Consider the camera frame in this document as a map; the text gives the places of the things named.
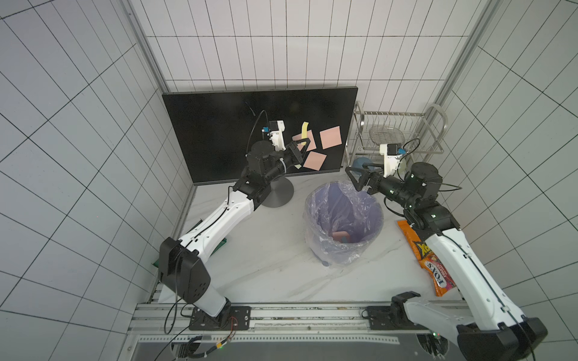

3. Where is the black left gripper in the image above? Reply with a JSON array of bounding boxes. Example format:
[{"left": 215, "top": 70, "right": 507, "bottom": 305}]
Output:
[{"left": 266, "top": 139, "right": 312, "bottom": 182}]

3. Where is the curled pink sticky note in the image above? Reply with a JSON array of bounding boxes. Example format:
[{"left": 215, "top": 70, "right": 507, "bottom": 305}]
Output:
[{"left": 292, "top": 130, "right": 317, "bottom": 151}]

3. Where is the yellow sticky strip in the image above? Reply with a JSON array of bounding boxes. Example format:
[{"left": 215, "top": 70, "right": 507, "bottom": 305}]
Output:
[{"left": 301, "top": 122, "right": 309, "bottom": 139}]

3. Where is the large pink sticky note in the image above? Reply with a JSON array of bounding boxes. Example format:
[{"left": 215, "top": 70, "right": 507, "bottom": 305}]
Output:
[{"left": 319, "top": 126, "right": 343, "bottom": 150}]

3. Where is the small pink sticky note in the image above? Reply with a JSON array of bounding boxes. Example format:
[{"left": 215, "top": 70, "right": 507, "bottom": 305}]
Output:
[{"left": 332, "top": 231, "right": 351, "bottom": 244}]

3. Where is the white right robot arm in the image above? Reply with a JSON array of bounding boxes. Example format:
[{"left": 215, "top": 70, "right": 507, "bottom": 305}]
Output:
[{"left": 346, "top": 162, "right": 548, "bottom": 360}]

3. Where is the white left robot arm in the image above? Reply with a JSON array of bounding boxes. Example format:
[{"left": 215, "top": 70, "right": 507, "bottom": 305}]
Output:
[{"left": 158, "top": 138, "right": 310, "bottom": 320}]

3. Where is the black computer monitor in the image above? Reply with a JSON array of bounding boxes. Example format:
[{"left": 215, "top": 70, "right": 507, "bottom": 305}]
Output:
[{"left": 163, "top": 87, "right": 358, "bottom": 185}]

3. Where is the blue bowl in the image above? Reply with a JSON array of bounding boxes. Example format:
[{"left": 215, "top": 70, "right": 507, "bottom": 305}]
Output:
[{"left": 352, "top": 157, "right": 372, "bottom": 170}]

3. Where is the trash bin with plastic liner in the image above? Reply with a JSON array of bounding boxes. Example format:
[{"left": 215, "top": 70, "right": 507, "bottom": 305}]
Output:
[{"left": 304, "top": 181, "right": 384, "bottom": 268}]

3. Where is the metal dish rack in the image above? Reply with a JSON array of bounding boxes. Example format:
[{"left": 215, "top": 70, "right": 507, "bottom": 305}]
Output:
[{"left": 342, "top": 101, "right": 449, "bottom": 177}]

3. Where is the orange snack bag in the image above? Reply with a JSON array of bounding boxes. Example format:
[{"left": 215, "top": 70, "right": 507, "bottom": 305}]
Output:
[{"left": 397, "top": 221, "right": 431, "bottom": 261}]

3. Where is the pink candy bag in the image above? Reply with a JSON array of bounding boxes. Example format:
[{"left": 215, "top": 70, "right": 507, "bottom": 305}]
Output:
[{"left": 419, "top": 253, "right": 456, "bottom": 297}]

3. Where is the green snack bag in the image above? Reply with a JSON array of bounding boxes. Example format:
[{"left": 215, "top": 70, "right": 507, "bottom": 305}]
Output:
[{"left": 151, "top": 219, "right": 227, "bottom": 269}]

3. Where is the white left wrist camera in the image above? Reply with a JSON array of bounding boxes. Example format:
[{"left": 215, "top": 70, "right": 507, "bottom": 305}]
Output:
[{"left": 264, "top": 120, "right": 286, "bottom": 151}]

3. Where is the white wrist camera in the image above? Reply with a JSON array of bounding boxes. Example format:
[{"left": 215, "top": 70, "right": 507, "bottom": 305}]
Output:
[
  {"left": 264, "top": 120, "right": 286, "bottom": 151},
  {"left": 379, "top": 143, "right": 404, "bottom": 177}
]

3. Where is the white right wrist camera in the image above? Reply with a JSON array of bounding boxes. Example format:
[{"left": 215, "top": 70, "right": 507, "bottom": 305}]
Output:
[{"left": 379, "top": 143, "right": 404, "bottom": 177}]

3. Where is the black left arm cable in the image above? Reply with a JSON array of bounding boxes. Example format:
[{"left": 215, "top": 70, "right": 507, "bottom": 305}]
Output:
[{"left": 244, "top": 109, "right": 270, "bottom": 156}]

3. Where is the metal mounting rail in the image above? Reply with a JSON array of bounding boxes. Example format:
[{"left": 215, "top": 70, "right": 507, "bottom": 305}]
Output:
[{"left": 119, "top": 302, "right": 448, "bottom": 360}]

